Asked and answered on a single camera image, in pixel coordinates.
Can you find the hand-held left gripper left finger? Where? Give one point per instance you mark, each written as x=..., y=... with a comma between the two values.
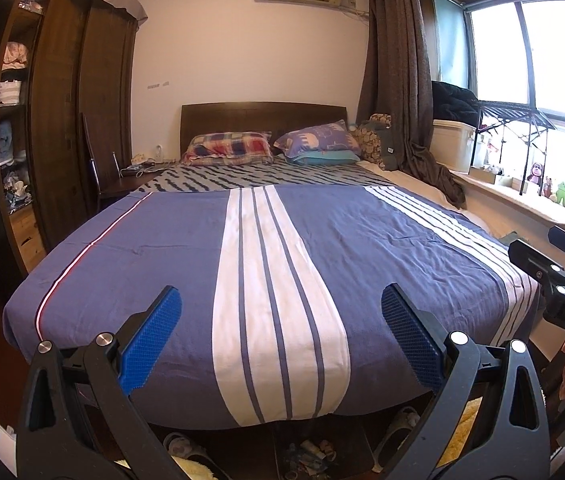
x=150, y=340

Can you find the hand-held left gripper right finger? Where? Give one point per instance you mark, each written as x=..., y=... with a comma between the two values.
x=412, y=345

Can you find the green cloth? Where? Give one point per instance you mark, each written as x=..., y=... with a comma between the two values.
x=515, y=239

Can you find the green frog plush toy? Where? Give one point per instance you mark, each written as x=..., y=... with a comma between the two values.
x=562, y=192

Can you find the brown monkey plush toy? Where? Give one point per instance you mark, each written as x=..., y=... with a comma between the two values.
x=537, y=172

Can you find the grey slipper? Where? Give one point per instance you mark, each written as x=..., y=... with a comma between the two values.
x=397, y=435
x=187, y=447

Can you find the cream bed sheet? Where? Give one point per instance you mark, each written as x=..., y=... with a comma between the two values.
x=437, y=195

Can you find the white storage box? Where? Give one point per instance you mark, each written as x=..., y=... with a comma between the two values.
x=452, y=147

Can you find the black drying rack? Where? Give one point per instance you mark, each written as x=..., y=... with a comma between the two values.
x=517, y=117

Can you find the blue white striped blanket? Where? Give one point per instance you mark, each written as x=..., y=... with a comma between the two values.
x=272, y=270

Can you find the dark box of small bottles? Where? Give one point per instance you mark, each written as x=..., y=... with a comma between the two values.
x=307, y=455

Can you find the dark wooden nightstand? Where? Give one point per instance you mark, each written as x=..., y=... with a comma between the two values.
x=127, y=185

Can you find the black jacket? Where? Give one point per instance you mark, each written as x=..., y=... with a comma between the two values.
x=455, y=100

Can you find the dark chair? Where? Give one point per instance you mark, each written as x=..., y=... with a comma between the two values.
x=92, y=160

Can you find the window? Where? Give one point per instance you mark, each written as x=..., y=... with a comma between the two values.
x=552, y=50

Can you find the zebra striped bed sheet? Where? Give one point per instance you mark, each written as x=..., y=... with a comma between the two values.
x=262, y=177

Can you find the brown patterned plush toy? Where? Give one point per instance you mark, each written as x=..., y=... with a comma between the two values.
x=372, y=140

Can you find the teal pillow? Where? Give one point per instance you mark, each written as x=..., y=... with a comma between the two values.
x=322, y=158

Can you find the plaid pillow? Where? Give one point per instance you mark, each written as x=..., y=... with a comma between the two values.
x=227, y=146

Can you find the purple printed pillow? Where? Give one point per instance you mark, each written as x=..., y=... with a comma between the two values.
x=317, y=137

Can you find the grey roller blind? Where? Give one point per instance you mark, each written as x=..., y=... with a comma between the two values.
x=450, y=35

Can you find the brown curtain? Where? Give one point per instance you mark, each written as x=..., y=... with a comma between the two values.
x=397, y=60

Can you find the dark wooden wardrobe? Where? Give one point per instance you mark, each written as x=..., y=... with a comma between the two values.
x=77, y=110

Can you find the dark wooden headboard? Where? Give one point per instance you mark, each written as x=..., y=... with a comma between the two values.
x=262, y=117

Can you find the stack of folded clothes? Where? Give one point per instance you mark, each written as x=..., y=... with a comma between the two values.
x=12, y=110

